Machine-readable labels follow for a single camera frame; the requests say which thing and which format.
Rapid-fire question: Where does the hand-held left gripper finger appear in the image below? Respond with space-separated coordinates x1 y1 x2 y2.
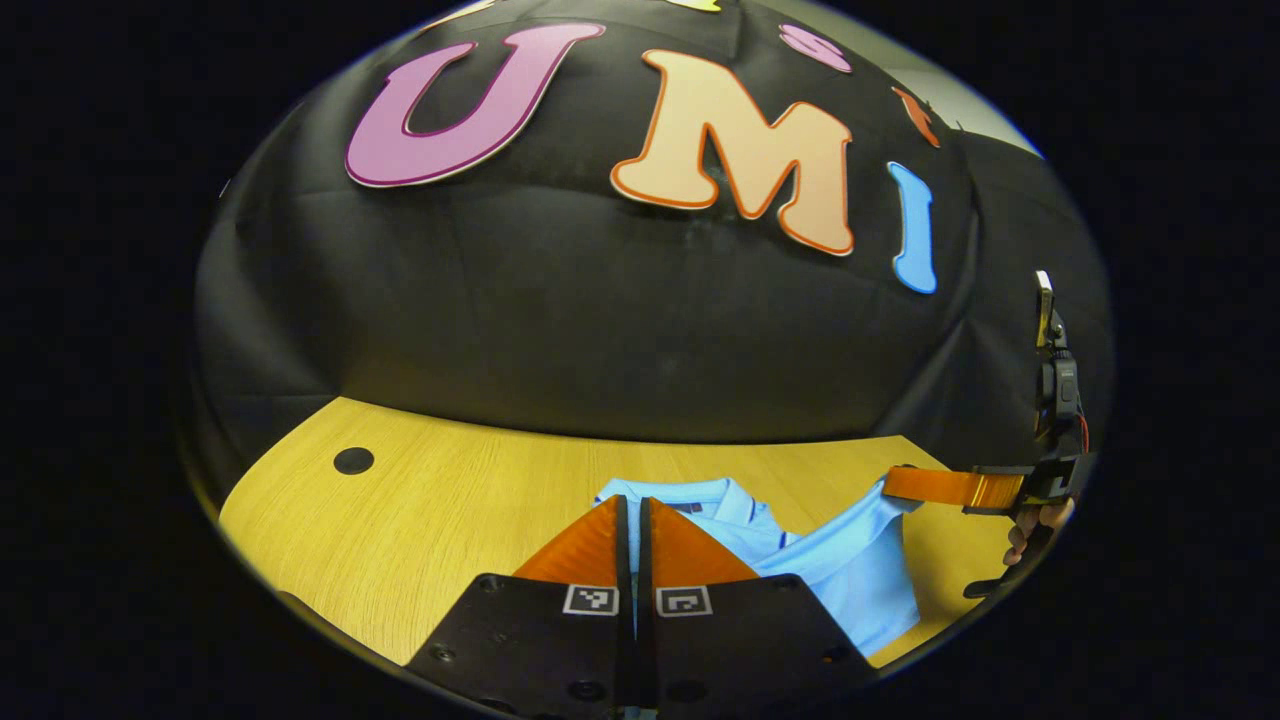
403 494 638 720
637 495 879 720

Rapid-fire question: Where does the light blue T-shirt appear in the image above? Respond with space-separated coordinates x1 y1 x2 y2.
595 476 926 659

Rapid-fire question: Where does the black backdrop cloth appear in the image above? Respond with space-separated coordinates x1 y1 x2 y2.
190 0 1116 491

